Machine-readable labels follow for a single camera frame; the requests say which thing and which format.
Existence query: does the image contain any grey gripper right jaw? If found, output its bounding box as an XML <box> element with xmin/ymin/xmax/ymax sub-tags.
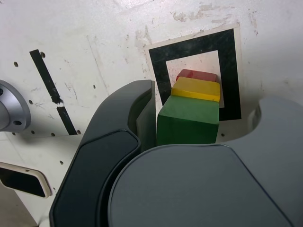
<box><xmin>107</xmin><ymin>96</ymin><xmax>303</xmax><ymax>227</ymax></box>

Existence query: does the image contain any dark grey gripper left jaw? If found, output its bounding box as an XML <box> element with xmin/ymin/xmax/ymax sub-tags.
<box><xmin>48</xmin><ymin>79</ymin><xmax>159</xmax><ymax>227</ymax></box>

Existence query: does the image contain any green cube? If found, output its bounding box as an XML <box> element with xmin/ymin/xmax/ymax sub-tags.
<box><xmin>156</xmin><ymin>95</ymin><xmax>220</xmax><ymax>146</ymax></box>

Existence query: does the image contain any yellow cube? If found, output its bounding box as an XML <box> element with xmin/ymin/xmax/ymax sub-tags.
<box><xmin>171</xmin><ymin>76</ymin><xmax>222</xmax><ymax>104</ymax></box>

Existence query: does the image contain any red cube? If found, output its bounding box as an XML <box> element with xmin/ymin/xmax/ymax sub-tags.
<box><xmin>176</xmin><ymin>69</ymin><xmax>218</xmax><ymax>84</ymax></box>

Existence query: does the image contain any black tape square outline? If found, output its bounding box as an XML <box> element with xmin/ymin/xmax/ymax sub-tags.
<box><xmin>144</xmin><ymin>22</ymin><xmax>243</xmax><ymax>122</ymax></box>

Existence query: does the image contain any white-framed dark flat device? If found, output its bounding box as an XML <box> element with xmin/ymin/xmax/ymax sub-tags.
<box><xmin>0</xmin><ymin>161</ymin><xmax>52</xmax><ymax>199</ymax></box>

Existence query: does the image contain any black tape strip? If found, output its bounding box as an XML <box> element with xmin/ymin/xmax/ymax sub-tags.
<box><xmin>29</xmin><ymin>49</ymin><xmax>79</xmax><ymax>136</ymax></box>

